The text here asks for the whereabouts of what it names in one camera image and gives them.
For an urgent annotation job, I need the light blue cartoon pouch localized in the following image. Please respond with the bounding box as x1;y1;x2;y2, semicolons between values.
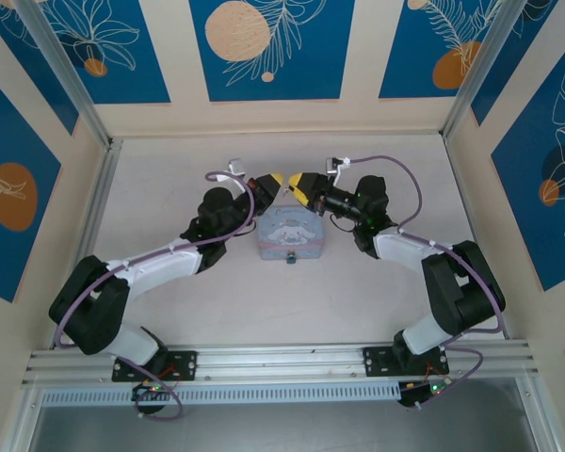
255;205;329;262

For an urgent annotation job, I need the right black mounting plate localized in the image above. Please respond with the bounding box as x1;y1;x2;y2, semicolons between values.
362;347;451;378

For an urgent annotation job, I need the black mounting plate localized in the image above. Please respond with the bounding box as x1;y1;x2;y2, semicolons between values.
111;350;199;382
362;347;451;378

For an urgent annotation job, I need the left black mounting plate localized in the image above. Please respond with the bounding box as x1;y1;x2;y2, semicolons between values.
111;350;199;382

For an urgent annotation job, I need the left controller board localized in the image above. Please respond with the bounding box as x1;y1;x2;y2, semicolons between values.
131;382;175;402

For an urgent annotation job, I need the controller board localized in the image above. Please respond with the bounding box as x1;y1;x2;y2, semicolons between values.
398;379;449;409
131;382;175;402

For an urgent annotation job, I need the right controller board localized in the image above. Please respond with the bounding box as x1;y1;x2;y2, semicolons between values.
398;379;449;409

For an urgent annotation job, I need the grey metal sheet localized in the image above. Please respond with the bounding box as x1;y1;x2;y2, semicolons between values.
27;376;536;452

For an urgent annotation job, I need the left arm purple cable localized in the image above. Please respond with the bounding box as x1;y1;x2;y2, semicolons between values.
56;169;258;420

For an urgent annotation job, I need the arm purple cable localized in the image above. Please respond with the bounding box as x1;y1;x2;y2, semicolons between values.
56;169;258;420
343;154;508;411

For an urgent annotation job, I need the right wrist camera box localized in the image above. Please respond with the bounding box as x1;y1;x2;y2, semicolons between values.
325;156;353;179

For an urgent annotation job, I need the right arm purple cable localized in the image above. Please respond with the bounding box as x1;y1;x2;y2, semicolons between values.
343;154;508;411

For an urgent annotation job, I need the right aluminium floor rail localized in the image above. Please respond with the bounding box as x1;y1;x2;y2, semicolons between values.
444;136;512;341

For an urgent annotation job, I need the aluminium floor rail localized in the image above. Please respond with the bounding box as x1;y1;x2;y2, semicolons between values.
51;138;123;350
444;136;512;341

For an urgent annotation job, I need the left aluminium floor rail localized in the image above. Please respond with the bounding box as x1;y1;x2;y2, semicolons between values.
51;138;123;350

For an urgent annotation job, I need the blue floral wall panel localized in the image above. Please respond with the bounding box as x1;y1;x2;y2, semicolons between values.
491;44;565;294
0;68;63;303
470;0;565;127
379;0;506;100
0;0;80;137
189;0;357;103
41;0;171;105

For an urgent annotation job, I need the right aluminium corner post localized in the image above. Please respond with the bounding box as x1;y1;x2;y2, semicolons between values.
444;0;520;141

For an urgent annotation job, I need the aluminium corner post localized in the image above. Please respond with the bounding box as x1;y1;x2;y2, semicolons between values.
444;0;520;141
16;0;113;148

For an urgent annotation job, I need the long aluminium base rail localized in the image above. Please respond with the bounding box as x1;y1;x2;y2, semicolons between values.
21;338;541;390

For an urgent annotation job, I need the grey slotted cable duct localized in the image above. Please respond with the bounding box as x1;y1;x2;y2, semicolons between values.
40;380;401;409

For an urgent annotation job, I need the left aluminium corner post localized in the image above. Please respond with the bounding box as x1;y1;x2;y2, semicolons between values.
16;0;113;148

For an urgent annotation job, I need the aluminium frame bar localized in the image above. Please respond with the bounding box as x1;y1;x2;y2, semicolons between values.
0;385;43;452
515;376;564;452

